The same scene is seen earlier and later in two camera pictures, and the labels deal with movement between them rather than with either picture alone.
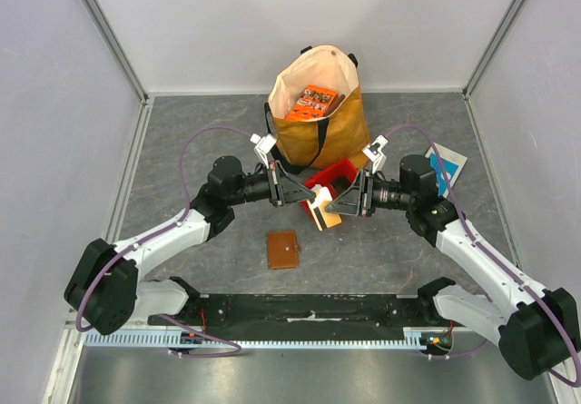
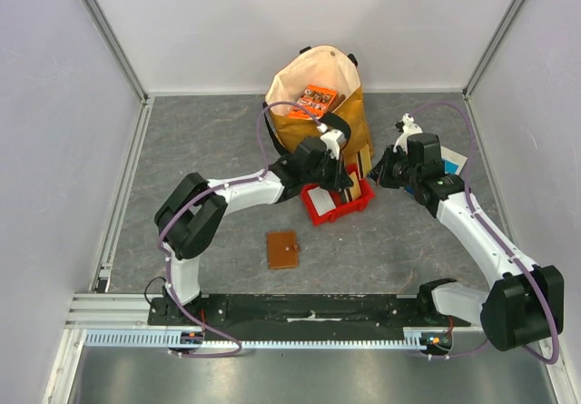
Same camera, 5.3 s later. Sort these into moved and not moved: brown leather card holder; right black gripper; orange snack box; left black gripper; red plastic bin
Moved: red plastic bin; left black gripper; right black gripper
Not moved: brown leather card holder; orange snack box
